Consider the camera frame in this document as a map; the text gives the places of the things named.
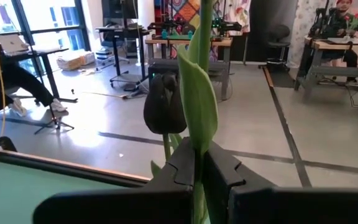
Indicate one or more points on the grey legged workbench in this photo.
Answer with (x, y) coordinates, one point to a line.
(322, 70)

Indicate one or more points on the black computer monitor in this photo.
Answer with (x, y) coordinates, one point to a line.
(120, 9)

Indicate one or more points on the person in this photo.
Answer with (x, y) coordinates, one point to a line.
(17, 81)
(344, 4)

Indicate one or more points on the wooden workbench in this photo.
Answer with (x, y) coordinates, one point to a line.
(222, 42)

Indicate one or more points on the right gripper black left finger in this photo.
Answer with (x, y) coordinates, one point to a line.
(135, 207)

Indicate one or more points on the black tripod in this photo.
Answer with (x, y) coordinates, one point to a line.
(56, 123)

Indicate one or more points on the colourful patchwork hanging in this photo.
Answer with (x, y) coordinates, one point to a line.
(185, 9)

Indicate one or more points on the stack of white bags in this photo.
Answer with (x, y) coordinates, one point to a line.
(73, 60)

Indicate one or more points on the black aluminium table frame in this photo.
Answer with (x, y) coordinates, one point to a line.
(73, 175)

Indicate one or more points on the black partition curtain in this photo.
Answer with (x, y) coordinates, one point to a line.
(259, 31)

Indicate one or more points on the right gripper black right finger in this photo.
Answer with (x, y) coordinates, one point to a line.
(275, 207)

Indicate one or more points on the silver laptop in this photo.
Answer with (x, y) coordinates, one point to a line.
(11, 43)

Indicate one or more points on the black swivel chair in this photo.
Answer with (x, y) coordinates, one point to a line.
(278, 34)

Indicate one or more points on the wooden broom stick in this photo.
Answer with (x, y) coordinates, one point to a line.
(104, 94)

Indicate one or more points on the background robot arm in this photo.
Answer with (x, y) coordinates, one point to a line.
(227, 26)
(166, 26)

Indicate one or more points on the black computer case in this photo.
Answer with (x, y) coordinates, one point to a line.
(160, 68)

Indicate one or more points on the black office desk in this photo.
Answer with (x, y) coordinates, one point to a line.
(47, 71)

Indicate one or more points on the black standing desk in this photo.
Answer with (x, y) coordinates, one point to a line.
(143, 56)

